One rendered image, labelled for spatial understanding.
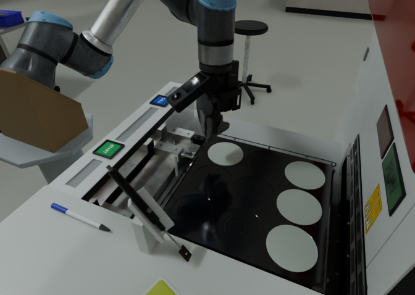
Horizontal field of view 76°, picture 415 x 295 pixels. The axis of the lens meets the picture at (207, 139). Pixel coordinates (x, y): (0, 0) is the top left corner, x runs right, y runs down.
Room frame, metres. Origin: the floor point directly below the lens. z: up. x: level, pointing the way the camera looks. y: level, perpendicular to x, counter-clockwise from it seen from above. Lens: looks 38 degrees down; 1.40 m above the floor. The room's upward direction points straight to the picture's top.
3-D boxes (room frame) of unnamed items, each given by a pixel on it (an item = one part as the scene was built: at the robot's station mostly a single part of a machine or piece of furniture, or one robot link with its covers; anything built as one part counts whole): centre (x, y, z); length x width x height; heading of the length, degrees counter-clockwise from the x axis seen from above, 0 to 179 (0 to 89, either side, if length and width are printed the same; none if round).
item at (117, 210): (0.36, 0.21, 0.89); 0.08 x 0.03 x 0.03; 67
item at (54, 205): (0.30, 0.24, 0.97); 0.14 x 0.01 x 0.01; 66
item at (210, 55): (0.56, -0.02, 1.19); 0.08 x 0.08 x 0.05
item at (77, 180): (0.63, 0.20, 0.89); 0.55 x 0.09 x 0.14; 157
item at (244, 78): (2.64, -0.40, 0.35); 0.58 x 0.56 x 0.70; 67
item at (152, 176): (0.51, 0.14, 0.87); 0.36 x 0.08 x 0.03; 157
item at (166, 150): (0.58, 0.11, 0.89); 0.08 x 0.03 x 0.03; 67
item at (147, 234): (0.24, 0.09, 1.03); 0.06 x 0.04 x 0.13; 67
